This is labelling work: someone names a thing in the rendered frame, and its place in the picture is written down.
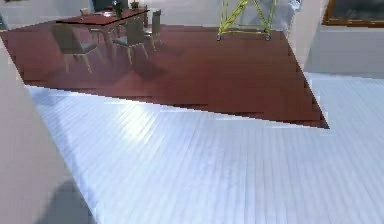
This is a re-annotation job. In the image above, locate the gold framed dark painting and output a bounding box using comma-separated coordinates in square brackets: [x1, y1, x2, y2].
[321, 0, 384, 28]

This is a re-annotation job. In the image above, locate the dark green bottle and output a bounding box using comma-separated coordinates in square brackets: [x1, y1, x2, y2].
[114, 0, 124, 19]

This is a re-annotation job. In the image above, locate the dark red dining table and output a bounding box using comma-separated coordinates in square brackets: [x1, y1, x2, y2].
[55, 7, 151, 47]

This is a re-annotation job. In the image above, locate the yellow-green wheeled frame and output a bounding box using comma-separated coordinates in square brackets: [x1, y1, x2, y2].
[216, 0, 278, 42]

